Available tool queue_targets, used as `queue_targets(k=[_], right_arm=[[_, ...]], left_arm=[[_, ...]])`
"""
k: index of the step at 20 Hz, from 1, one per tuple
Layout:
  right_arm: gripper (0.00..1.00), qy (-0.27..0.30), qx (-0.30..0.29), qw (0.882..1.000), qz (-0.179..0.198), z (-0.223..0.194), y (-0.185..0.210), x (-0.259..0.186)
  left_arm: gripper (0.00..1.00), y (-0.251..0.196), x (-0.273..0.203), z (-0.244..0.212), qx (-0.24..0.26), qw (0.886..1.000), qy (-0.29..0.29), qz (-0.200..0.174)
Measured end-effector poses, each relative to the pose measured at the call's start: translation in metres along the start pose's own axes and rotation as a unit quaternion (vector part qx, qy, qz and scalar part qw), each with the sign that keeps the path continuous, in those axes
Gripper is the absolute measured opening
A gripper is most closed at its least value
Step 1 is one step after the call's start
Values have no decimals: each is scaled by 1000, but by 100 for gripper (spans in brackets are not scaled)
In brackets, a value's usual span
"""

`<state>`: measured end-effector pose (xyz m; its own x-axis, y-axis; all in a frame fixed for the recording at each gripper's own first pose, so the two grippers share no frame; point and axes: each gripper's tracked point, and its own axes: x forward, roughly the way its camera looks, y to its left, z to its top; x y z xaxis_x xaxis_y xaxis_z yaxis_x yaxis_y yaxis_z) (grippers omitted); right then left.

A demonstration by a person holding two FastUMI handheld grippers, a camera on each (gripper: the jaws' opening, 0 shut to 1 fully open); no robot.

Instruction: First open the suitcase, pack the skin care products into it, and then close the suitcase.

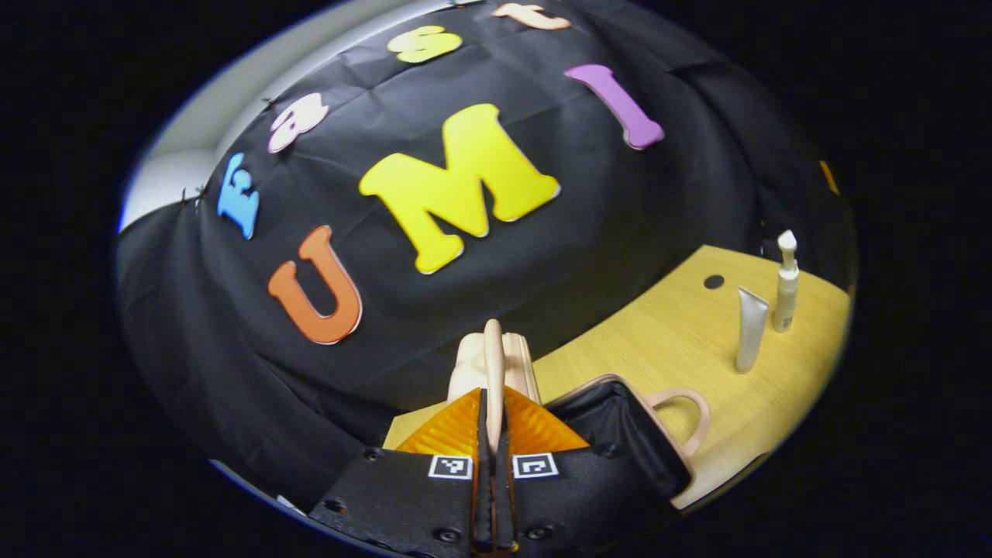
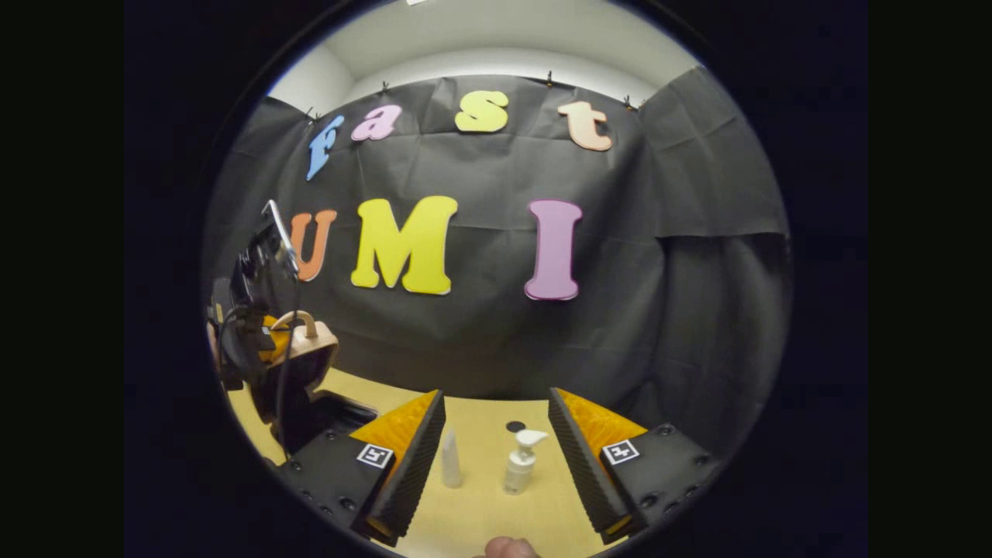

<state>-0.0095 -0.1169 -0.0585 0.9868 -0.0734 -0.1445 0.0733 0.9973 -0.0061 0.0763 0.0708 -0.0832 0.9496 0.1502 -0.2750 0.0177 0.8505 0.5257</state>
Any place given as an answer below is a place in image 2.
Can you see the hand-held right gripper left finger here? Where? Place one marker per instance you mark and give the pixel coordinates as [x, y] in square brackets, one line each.
[411, 480]

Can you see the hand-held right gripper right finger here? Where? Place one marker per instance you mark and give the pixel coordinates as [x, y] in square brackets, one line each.
[589, 473]

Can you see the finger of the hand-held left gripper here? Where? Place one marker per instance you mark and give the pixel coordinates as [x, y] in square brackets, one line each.
[275, 346]

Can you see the beige suitcase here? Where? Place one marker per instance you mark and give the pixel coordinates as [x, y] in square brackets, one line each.
[314, 349]

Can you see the white squeeze tube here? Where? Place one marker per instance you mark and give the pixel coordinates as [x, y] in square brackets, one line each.
[451, 465]

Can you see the white pump bottle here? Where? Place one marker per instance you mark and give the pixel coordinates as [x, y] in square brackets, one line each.
[519, 469]

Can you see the black backdrop cloth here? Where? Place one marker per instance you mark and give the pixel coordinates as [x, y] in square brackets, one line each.
[496, 341]

